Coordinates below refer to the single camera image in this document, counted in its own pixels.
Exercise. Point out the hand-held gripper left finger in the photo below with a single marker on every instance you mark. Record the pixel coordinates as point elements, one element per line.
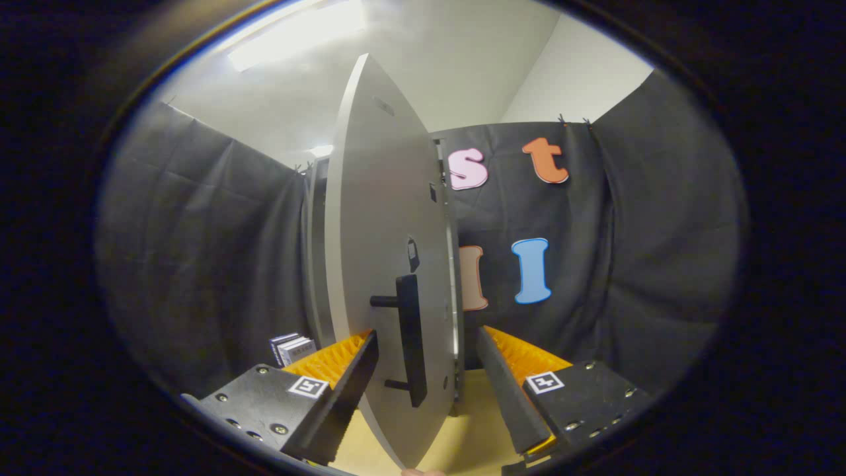
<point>344,404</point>

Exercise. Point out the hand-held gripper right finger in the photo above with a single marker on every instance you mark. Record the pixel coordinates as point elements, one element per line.
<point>509,396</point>

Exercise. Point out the dark grey shoe cabinet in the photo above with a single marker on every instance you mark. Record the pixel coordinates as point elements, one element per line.
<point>316,264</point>

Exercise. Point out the white shoe cabinet door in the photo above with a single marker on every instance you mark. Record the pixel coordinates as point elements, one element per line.
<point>373,198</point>

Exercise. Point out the white box with picture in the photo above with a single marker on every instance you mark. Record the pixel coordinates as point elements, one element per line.
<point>299,349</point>

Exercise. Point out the dark blue box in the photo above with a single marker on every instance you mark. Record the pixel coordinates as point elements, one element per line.
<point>277,347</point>

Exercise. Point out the black backdrop cloth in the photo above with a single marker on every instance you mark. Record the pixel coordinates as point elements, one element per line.
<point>628,264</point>

